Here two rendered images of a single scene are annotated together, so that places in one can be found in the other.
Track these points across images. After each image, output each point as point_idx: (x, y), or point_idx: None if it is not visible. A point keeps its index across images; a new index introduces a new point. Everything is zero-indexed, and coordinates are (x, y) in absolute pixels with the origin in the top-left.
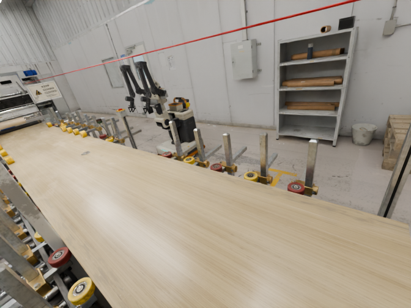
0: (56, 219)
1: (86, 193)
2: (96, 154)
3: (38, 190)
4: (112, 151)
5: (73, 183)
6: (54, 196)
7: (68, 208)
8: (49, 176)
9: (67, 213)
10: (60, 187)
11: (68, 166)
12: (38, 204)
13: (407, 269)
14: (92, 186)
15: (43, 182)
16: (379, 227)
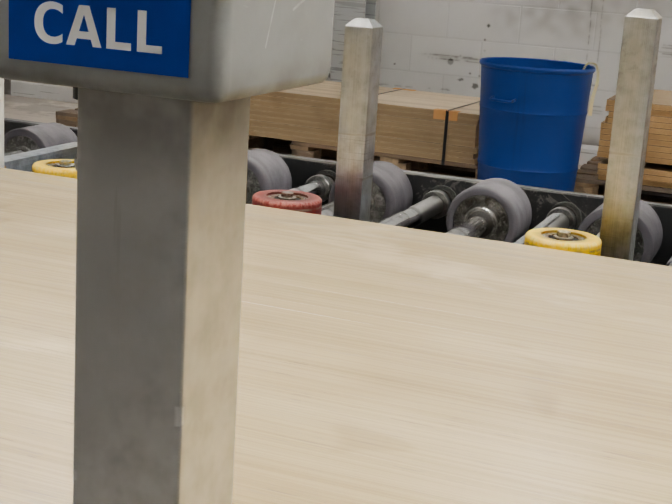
0: (63, 182)
1: (17, 223)
2: (525, 466)
3: (478, 250)
4: (270, 492)
5: (245, 261)
6: (256, 227)
7: (55, 197)
8: (630, 303)
9: (25, 188)
10: (309, 250)
11: (638, 359)
12: (300, 213)
13: None
14: (26, 242)
15: (581, 280)
16: None
